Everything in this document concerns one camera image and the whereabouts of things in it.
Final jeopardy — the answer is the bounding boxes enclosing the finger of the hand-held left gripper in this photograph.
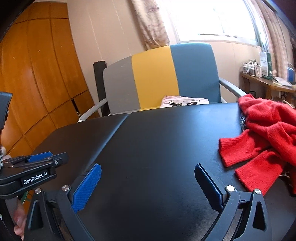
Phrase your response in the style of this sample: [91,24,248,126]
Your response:
[6,152,54,165]
[5,152,69,173]

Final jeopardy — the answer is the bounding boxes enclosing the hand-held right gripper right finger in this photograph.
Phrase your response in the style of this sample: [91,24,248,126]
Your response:
[195,163,271,241]

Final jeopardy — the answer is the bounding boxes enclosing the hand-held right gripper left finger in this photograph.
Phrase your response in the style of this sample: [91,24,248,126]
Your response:
[23,163,102,241]

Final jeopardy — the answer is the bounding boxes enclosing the red knit sweater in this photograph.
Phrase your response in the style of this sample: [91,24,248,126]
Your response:
[218,94,296,195]

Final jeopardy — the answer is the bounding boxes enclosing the person's left hand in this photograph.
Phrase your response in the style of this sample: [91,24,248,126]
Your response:
[13,204,26,241]

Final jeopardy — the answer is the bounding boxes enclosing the black white patterned cloth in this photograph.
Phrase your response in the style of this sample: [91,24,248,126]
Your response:
[239,109,250,133]

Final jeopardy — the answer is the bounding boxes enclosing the wooden wardrobe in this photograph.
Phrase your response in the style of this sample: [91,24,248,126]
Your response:
[0,0,95,160]

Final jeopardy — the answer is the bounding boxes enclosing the wooden side table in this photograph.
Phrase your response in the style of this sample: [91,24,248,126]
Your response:
[240,71,296,109]

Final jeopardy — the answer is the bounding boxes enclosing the grey yellow blue armchair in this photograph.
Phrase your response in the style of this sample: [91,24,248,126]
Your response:
[77,42,248,123]

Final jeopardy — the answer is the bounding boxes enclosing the cluster of small bottles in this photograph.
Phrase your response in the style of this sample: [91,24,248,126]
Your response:
[242,60,262,77]

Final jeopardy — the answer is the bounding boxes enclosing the green and white carton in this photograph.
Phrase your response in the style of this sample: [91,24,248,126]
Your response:
[260,52,274,80]

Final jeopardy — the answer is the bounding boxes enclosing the blue bag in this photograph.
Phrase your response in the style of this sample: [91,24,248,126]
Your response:
[287,63,296,84]

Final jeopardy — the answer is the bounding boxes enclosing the beige patterned curtain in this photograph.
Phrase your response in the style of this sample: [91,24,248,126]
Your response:
[252,0,294,79]
[131,0,170,50]

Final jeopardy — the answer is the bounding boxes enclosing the window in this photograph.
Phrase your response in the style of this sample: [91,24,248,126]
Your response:
[159,0,264,44]

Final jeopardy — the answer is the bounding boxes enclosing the black upright post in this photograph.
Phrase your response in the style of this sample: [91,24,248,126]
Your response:
[93,61,110,117]

